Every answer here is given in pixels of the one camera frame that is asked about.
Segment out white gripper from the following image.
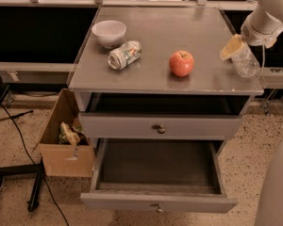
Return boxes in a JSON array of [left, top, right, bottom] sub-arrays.
[[220, 13, 283, 60]]

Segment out clear plastic water bottle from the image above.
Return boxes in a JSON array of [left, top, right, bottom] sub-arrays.
[[231, 43, 260, 78]]

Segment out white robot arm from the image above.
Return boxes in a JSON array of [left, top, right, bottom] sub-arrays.
[[220, 0, 283, 226]]

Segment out grey drawer cabinet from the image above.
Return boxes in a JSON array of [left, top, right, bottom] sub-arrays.
[[66, 5, 264, 143]]

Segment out grey top drawer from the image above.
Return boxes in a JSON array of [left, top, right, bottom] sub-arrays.
[[78, 113, 242, 140]]

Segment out open grey middle drawer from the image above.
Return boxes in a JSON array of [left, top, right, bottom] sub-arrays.
[[81, 138, 238, 214]]

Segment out red apple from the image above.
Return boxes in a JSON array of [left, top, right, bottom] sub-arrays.
[[169, 50, 194, 77]]

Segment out crushed aluminium can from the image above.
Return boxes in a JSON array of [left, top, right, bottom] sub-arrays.
[[108, 40, 142, 71]]

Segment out white ceramic bowl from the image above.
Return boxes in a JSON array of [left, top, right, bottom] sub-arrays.
[[92, 20, 126, 48]]

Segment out snack bags in box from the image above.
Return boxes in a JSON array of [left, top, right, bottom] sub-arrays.
[[58, 121, 88, 146]]

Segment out cardboard box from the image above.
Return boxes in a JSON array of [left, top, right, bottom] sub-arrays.
[[38, 89, 94, 177]]

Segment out black floor stand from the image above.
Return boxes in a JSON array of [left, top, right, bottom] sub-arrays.
[[0, 76, 44, 212]]

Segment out white hanging cable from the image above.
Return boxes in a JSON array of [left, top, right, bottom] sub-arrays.
[[244, 0, 266, 80]]

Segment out black floor cable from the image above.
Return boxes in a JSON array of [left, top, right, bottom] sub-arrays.
[[0, 95, 70, 226]]

